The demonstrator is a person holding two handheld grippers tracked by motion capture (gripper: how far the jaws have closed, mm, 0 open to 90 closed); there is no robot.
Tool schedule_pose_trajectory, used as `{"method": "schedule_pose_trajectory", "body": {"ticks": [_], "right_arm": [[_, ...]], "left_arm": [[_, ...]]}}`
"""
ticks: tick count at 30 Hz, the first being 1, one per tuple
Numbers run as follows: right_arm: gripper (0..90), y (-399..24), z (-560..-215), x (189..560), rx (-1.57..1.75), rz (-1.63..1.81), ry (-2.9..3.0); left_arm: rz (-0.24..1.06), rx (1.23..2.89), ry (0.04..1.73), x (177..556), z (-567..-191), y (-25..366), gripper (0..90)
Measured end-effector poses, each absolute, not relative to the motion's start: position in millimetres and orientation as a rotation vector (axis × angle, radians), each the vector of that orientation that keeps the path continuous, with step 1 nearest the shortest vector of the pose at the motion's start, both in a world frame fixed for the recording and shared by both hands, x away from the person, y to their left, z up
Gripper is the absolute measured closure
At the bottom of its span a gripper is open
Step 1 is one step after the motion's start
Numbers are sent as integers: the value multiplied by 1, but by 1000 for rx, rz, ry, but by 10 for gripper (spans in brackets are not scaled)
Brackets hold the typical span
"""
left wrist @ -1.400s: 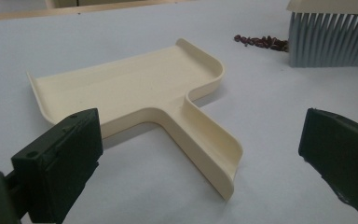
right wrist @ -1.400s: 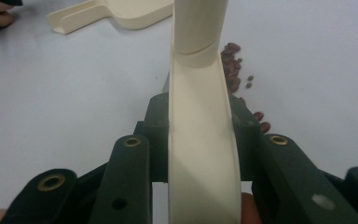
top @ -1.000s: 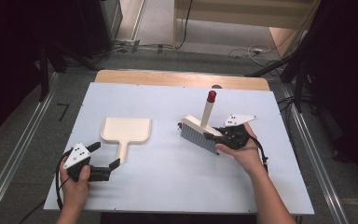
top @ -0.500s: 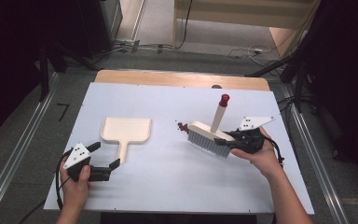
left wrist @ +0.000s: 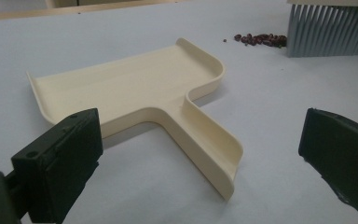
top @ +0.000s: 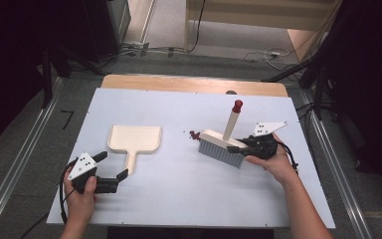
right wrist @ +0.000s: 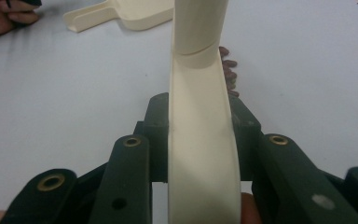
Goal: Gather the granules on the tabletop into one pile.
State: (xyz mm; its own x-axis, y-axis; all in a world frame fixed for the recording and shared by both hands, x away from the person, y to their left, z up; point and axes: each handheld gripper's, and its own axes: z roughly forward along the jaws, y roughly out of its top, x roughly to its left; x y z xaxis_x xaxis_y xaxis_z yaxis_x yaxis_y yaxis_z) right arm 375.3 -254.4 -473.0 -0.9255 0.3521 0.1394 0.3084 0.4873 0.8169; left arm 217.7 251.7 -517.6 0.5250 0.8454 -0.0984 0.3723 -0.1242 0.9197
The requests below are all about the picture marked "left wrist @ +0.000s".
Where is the pile of red beans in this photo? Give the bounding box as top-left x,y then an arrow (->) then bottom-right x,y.
223,33 -> 288,49

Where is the cream brush with red tip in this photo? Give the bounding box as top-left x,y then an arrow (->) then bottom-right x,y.
286,0 -> 358,59

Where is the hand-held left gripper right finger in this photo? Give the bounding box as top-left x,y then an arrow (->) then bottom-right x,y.
297,107 -> 358,224

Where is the cream plastic dustpan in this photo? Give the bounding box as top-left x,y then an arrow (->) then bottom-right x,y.
26,37 -> 244,202

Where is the wooden table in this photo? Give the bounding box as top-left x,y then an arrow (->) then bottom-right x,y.
0,0 -> 200,22

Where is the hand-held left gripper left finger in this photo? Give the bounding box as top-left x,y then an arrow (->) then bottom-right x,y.
10,107 -> 104,224

